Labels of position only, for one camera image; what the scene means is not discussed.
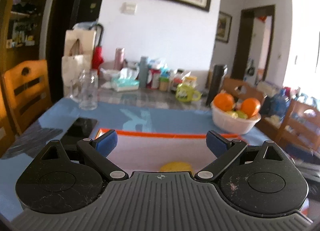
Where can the white fruit basket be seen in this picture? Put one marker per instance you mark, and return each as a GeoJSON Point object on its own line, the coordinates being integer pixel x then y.
{"type": "Point", "coordinates": [233, 125]}

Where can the green apple in basket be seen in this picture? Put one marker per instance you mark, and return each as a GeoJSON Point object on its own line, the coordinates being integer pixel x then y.
{"type": "Point", "coordinates": [241, 114]}

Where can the blue tablecloth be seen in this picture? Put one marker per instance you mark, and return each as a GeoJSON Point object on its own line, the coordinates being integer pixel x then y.
{"type": "Point", "coordinates": [66, 118]}

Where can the black smartphone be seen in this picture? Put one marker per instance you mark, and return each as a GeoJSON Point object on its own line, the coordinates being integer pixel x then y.
{"type": "Point", "coordinates": [80, 129]}

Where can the black thermos bottle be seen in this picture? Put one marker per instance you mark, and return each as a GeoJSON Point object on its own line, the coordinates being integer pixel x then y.
{"type": "Point", "coordinates": [219, 72]}

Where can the green panda mug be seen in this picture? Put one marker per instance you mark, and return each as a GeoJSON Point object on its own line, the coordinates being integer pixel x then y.
{"type": "Point", "coordinates": [187, 93]}

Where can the red folded umbrella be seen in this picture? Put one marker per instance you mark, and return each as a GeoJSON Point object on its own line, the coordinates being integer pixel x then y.
{"type": "Point", "coordinates": [97, 58]}

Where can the white wall switch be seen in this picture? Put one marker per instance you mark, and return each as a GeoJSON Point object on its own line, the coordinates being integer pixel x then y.
{"type": "Point", "coordinates": [129, 8]}

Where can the wooden chair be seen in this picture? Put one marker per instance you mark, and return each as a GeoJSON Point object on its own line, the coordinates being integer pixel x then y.
{"type": "Point", "coordinates": [242, 90]}
{"type": "Point", "coordinates": [27, 91]}

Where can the yellow fruit in box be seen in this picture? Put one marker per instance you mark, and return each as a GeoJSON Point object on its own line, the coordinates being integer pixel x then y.
{"type": "Point", "coordinates": [176, 167]}

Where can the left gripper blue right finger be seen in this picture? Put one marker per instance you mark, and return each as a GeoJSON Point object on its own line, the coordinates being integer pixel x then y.
{"type": "Point", "coordinates": [226, 153]}

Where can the pink thermos bottle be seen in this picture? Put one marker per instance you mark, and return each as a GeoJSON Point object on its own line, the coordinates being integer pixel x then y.
{"type": "Point", "coordinates": [119, 58]}

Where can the blue water jug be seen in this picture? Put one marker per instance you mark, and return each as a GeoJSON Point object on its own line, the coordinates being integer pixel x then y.
{"type": "Point", "coordinates": [279, 104]}

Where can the orange in basket right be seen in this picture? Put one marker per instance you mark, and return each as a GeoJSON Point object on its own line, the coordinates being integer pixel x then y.
{"type": "Point", "coordinates": [250, 107]}

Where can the orange in basket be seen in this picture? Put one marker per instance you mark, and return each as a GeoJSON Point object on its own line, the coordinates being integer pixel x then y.
{"type": "Point", "coordinates": [224, 102]}
{"type": "Point", "coordinates": [250, 107]}

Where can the dark lidded bottle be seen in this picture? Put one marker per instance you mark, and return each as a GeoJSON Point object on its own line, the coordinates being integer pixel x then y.
{"type": "Point", "coordinates": [176, 80]}

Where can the red label jar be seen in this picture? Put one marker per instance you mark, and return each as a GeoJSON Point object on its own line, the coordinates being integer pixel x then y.
{"type": "Point", "coordinates": [153, 78]}

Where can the wooden chair left near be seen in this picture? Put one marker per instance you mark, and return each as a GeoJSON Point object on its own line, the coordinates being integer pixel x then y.
{"type": "Point", "coordinates": [27, 91]}

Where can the clear glass mug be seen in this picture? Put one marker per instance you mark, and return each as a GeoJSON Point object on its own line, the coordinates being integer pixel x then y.
{"type": "Point", "coordinates": [84, 89]}

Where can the grey tall bottle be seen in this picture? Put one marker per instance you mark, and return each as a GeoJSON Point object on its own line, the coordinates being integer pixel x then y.
{"type": "Point", "coordinates": [143, 71]}

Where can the dark wooden cabinet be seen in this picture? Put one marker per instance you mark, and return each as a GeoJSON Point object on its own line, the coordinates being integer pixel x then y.
{"type": "Point", "coordinates": [21, 22]}

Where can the wooden chair far right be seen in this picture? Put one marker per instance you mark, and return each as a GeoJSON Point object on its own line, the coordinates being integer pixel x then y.
{"type": "Point", "coordinates": [242, 90]}

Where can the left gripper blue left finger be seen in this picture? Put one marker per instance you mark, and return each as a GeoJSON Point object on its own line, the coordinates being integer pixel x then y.
{"type": "Point", "coordinates": [95, 152]}

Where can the paper shopping bag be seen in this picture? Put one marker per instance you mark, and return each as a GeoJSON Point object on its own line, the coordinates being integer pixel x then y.
{"type": "Point", "coordinates": [77, 56]}

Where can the orange cardboard box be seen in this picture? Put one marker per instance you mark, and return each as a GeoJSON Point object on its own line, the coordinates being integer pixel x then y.
{"type": "Point", "coordinates": [145, 151]}

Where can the small framed picture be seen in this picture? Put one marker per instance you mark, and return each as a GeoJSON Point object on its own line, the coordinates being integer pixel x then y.
{"type": "Point", "coordinates": [224, 24]}

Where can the tissue box teal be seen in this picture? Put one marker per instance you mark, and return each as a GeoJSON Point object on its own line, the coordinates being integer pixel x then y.
{"type": "Point", "coordinates": [121, 84]}

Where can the orange in basket left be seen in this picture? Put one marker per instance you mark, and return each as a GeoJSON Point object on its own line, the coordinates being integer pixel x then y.
{"type": "Point", "coordinates": [224, 102]}

